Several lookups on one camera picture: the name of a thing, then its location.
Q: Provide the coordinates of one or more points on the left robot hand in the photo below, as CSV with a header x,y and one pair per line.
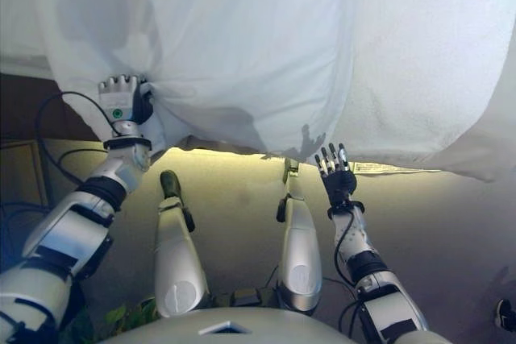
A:
x,y
121,98

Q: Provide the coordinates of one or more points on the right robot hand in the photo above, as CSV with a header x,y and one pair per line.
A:
x,y
340,185

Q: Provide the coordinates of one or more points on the white smooth duvet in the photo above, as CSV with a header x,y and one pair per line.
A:
x,y
221,46

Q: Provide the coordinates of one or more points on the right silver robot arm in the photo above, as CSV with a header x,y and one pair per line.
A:
x,y
371,263

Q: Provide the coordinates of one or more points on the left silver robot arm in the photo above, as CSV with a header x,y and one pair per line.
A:
x,y
68,231

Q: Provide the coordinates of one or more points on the brown upholstered bed base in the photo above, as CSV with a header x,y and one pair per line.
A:
x,y
36,114

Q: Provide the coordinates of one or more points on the right robot leg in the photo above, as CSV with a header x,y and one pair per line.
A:
x,y
300,247

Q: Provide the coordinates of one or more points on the robot leg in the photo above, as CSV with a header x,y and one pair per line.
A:
x,y
177,259
300,247

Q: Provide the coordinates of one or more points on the wooden nightstand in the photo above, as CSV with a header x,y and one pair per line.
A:
x,y
20,175

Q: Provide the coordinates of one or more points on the grey robot torso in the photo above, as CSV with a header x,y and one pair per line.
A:
x,y
262,326

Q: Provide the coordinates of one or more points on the left robot leg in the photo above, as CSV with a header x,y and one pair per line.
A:
x,y
177,259

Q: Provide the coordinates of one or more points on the dark sneaker with white sole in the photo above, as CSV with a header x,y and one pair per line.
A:
x,y
506,317

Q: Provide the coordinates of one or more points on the green leafy houseplant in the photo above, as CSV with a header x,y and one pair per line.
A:
x,y
129,316

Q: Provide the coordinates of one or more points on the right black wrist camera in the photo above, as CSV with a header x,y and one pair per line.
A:
x,y
346,207

